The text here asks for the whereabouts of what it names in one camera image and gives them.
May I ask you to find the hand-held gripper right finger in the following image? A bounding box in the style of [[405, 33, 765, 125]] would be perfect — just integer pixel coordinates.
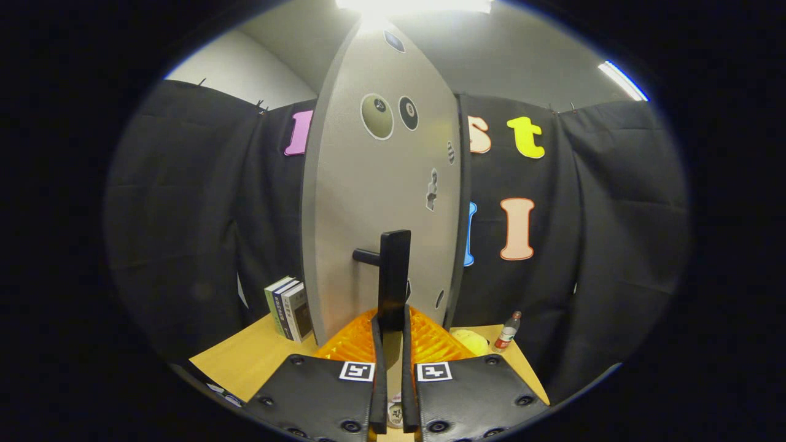
[[401, 305, 549, 442]]

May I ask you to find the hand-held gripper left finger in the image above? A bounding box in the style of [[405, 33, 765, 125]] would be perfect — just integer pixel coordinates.
[[244, 307, 389, 442]]

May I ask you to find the black door handle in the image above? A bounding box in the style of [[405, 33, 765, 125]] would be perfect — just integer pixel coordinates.
[[352, 230, 412, 337]]

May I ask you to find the grey shoe cabinet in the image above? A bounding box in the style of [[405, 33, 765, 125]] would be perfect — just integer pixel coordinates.
[[443, 92, 475, 330]]

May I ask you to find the yellow plush toy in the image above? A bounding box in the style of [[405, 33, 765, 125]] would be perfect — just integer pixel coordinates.
[[451, 330, 491, 357]]

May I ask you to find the clear bottle red label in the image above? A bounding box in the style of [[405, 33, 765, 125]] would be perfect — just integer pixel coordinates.
[[493, 311, 523, 354]]

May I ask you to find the white spine book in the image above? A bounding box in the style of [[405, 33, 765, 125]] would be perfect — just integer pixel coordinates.
[[281, 282, 314, 343]]

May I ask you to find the white blue packet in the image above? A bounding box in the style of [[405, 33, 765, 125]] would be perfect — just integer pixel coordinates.
[[206, 382, 244, 407]]

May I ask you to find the dark blue spine book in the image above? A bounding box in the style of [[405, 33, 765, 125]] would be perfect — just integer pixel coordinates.
[[273, 279, 302, 341]]

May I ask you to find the black backdrop cloth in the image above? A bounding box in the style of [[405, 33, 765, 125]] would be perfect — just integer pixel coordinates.
[[104, 79, 690, 403]]

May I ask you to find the narrow ceiling light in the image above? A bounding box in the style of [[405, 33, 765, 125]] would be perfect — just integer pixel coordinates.
[[599, 60, 649, 103]]

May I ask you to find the large ceiling light panel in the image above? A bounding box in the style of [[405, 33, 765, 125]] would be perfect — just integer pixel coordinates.
[[335, 0, 494, 16]]

